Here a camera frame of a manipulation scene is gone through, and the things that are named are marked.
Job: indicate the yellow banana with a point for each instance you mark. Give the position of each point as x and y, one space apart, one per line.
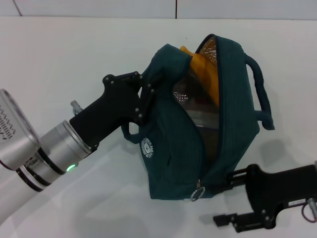
205 69

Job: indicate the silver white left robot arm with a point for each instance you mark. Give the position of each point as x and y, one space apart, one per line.
59 151

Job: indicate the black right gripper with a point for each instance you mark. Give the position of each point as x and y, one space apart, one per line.
270 191

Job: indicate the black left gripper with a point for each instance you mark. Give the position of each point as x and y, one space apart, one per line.
114 106

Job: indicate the dark teal insulated lunch bag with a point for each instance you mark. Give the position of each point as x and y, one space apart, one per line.
235 124

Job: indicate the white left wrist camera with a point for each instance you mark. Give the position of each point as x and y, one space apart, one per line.
15 134

